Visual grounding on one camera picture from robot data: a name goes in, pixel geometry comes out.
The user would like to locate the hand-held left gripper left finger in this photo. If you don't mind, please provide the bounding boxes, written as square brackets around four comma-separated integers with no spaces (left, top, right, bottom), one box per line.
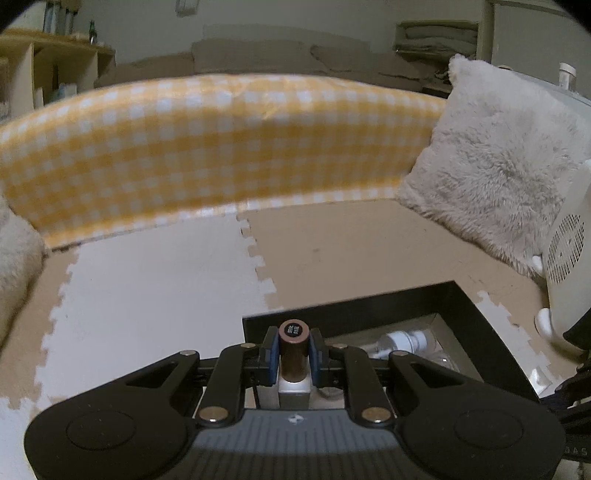
[124,325,282,425]

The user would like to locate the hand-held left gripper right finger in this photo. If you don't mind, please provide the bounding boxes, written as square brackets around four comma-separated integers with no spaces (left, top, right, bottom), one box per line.
[307,328,468,425]

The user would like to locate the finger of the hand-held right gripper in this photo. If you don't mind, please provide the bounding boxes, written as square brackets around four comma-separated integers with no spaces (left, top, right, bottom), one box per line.
[537,368,591,463]

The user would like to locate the brown lipstick with white cap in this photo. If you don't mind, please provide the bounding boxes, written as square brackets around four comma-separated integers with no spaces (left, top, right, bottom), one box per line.
[276,319,313,412]

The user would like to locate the clear spray bottle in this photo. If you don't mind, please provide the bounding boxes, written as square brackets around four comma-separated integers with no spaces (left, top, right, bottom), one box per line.
[369,328,438,364]

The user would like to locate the black cardboard box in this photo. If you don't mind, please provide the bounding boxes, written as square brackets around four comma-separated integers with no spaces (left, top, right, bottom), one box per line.
[242,280,542,412]

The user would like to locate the torn white foam mat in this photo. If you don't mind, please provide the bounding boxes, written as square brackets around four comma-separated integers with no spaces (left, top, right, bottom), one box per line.
[475,290,551,394]

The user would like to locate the white fan heater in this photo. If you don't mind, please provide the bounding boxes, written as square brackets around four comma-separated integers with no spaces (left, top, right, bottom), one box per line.
[530,159,591,354]

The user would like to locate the white foam puzzle mat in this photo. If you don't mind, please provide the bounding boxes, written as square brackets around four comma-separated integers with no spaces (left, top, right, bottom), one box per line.
[34,214,286,408]
[0,396,62,480]

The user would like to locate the white fluffy pillow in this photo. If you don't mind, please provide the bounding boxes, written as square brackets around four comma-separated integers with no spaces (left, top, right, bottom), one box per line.
[396,54,591,278]
[0,193,48,352]

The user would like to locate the yellow gingham bed cover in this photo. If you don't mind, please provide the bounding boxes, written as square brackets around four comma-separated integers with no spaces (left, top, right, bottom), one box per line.
[0,73,447,253]

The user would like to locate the white cabinet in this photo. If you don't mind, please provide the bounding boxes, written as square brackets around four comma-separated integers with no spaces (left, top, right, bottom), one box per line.
[502,66,591,108]

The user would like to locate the window blind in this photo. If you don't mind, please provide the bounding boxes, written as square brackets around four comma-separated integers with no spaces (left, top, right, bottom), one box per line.
[479,0,591,99]

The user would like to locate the brown bed pillow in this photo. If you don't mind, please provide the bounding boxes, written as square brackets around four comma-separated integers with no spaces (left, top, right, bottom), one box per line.
[191,39,320,75]
[310,45,422,80]

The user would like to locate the brown duvet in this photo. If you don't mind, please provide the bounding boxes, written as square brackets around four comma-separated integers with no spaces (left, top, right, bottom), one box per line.
[94,50,426,94]

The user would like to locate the stack of folded blankets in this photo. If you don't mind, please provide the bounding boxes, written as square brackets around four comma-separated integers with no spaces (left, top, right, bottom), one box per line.
[392,20,479,89]

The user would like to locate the white headboard panel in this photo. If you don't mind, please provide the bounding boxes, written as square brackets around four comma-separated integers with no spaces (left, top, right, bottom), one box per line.
[202,23,373,52]

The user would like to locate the wooden shelf unit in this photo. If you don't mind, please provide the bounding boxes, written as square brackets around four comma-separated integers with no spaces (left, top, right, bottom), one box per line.
[0,30,117,121]

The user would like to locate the grey curtain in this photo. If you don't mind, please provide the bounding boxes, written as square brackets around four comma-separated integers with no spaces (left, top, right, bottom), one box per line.
[39,0,78,36]

